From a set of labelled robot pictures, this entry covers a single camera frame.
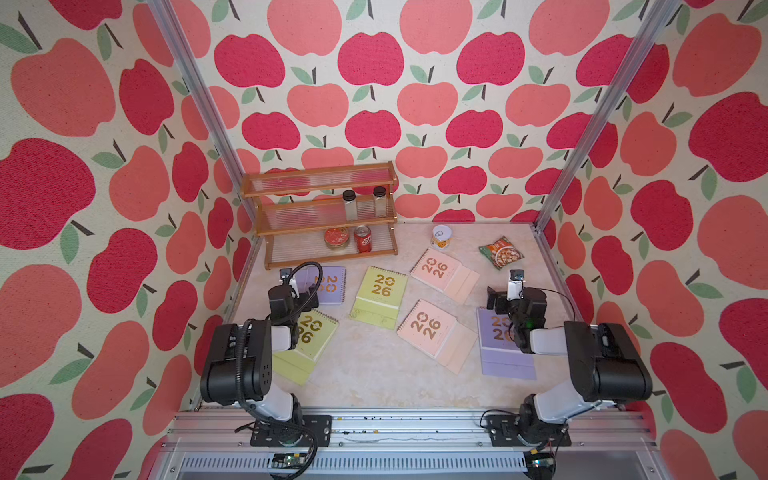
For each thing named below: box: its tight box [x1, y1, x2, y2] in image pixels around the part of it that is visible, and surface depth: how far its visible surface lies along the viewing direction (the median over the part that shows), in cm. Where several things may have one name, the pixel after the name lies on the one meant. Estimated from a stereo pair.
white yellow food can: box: [432, 224, 452, 250], surface depth 114 cm
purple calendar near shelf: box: [295, 266, 347, 304], surface depth 103 cm
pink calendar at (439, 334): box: [396, 299, 479, 375], surface depth 92 cm
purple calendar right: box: [476, 306, 537, 381], surface depth 89 cm
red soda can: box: [354, 224, 372, 254], surface depth 107 cm
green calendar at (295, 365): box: [272, 309, 339, 386], surface depth 89 cm
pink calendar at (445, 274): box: [409, 247, 480, 305], surface depth 107 cm
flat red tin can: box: [324, 227, 350, 250], surface depth 113 cm
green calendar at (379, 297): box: [349, 266, 408, 330], surface depth 100 cm
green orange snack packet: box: [478, 235, 525, 271], surface depth 110 cm
